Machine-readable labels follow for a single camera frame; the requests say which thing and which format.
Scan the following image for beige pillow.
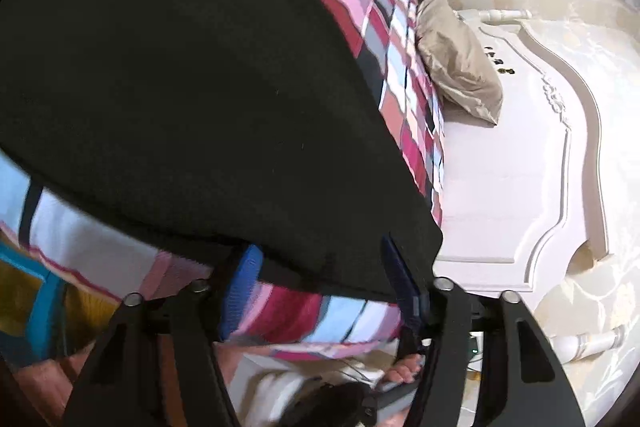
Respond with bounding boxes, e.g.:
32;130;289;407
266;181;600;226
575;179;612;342
416;0;503;126

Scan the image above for black pants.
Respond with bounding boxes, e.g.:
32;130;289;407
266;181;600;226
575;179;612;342
1;0;442;300

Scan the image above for plaid pink red bedspread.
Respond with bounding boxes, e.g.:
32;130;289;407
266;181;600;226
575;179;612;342
1;0;444;361

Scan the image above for cream carved headboard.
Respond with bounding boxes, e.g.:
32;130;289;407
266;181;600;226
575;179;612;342
434;0;639;426

